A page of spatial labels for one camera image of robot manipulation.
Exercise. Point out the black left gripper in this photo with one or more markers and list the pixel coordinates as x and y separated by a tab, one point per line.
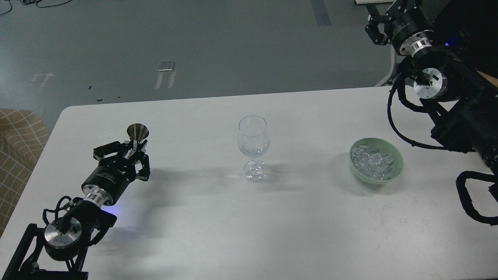
113	174

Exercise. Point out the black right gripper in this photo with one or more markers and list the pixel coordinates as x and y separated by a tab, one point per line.
407	26

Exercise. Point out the steel double jigger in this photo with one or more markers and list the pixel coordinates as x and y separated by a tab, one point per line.
138	134

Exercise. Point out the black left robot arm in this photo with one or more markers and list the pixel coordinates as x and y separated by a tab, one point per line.
58	250

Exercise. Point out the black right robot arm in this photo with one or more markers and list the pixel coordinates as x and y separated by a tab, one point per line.
448	72

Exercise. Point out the clear wine glass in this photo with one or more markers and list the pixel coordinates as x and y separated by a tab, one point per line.
253	142

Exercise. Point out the pile of ice cubes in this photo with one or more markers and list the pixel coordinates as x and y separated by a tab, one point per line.
371	162

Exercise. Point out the white office chair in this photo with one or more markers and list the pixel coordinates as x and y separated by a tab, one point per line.
389	70

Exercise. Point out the seated person in black shirt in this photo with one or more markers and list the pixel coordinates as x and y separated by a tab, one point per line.
470	29

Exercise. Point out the metal floor plate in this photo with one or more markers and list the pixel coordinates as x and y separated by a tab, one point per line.
166	66

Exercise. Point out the beige checkered sofa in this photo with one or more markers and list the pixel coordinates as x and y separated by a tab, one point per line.
23	136

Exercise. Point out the green bowl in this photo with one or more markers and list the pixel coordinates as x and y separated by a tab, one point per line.
384	146

